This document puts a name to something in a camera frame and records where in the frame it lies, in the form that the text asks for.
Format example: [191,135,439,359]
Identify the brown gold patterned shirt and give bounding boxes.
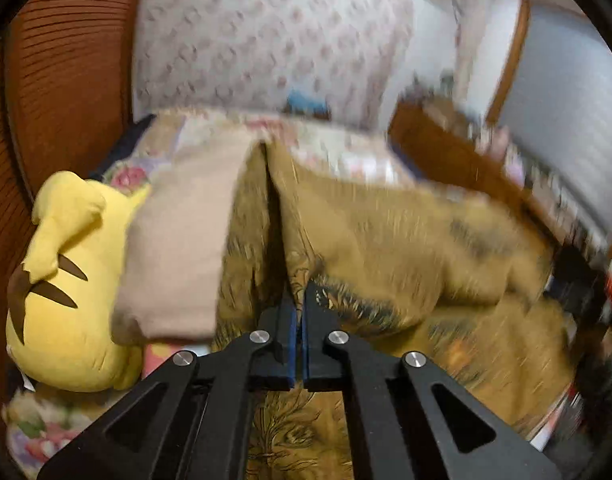
[214,142,573,479]

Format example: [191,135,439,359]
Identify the beige pillow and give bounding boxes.
[110,127,257,346]

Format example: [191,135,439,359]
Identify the floral bed quilt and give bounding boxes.
[3,108,413,479]

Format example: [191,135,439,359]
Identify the yellow plush toy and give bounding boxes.
[5,171,149,392]

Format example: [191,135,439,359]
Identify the wooden sideboard cabinet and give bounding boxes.
[387,102,612,261]

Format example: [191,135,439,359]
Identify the cardboard box blue contents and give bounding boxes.
[282,91,331,122]

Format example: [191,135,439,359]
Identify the grey window blind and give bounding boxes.
[500,4,612,234]

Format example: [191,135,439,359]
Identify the wooden louvered wardrobe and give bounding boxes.
[0,0,148,436]

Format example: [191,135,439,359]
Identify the circle patterned curtain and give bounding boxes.
[132,0,462,131]

